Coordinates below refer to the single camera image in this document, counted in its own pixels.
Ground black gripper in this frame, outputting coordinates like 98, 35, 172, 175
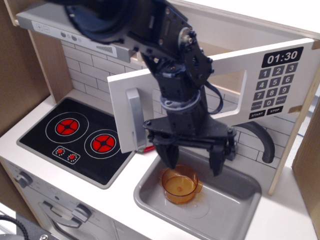
143, 102, 236, 177

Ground white toy microwave door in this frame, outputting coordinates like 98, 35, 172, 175
108, 38, 320, 152

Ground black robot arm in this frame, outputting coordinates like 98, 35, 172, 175
58, 0, 236, 176

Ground orange transparent plastic pot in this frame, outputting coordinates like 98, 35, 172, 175
158, 164, 203, 205

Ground red toy chili pepper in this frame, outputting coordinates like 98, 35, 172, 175
137, 145, 156, 154

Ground grey toy sink basin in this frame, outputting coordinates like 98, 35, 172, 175
133, 148, 262, 240

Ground dark grey toy faucet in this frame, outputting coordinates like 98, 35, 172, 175
228, 121, 276, 164

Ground brown cardboard box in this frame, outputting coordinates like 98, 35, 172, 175
292, 102, 320, 239

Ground black toy stove top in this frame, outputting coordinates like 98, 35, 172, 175
17, 97, 134, 189

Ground grey oven knob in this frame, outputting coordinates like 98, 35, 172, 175
15, 171, 33, 189

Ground grey toy range hood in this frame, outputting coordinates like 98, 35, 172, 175
16, 2, 137, 63

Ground wooden toy kitchen frame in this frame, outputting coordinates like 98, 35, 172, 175
0, 0, 317, 240

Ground black cable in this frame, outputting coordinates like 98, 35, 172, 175
0, 214, 31, 240

